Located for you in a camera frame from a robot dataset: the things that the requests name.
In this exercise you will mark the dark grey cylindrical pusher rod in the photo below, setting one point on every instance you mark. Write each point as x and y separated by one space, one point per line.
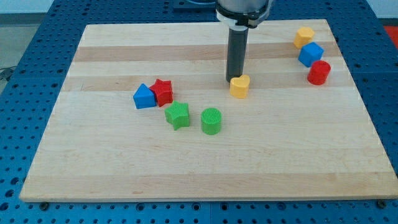
237 42

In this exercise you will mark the yellow heart block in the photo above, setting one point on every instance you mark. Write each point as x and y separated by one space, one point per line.
239 86

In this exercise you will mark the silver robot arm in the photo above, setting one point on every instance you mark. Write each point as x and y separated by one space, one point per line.
240 16

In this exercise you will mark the yellow hexagon block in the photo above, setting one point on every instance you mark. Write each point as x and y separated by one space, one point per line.
304 36

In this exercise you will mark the blue cube block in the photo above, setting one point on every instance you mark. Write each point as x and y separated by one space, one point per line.
310 53

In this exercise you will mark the green cylinder block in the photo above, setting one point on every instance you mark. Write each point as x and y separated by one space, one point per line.
211 121

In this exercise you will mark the red cylinder block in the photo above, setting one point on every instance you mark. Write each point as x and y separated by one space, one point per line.
319 72

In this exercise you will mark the red star block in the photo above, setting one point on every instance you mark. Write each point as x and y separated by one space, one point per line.
163 92

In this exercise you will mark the green star block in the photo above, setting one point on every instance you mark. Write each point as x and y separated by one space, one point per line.
177 114

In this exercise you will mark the blue triangle block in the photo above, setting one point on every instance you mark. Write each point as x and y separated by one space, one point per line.
144 97

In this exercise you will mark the light wooden board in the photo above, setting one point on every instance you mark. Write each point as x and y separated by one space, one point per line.
288 140

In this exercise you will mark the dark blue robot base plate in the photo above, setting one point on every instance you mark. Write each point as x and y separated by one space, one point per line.
193 5

